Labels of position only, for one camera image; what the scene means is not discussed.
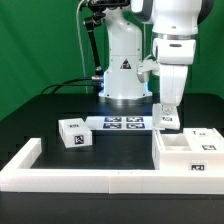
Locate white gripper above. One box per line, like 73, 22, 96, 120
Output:
159, 64, 188, 114

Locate white cabinet body box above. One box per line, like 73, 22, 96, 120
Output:
152, 130, 224, 171

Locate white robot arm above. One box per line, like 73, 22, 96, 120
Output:
99, 0, 215, 114

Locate white cabinet top block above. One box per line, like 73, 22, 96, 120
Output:
58, 118, 92, 148

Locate white U-shaped fence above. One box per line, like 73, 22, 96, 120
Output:
0, 138, 224, 195

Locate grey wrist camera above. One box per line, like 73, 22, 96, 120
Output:
137, 59, 159, 83

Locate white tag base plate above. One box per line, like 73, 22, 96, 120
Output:
85, 116, 153, 131

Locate black cables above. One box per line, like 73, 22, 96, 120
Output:
40, 77, 105, 96

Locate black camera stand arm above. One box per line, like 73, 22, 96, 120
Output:
79, 0, 130, 82

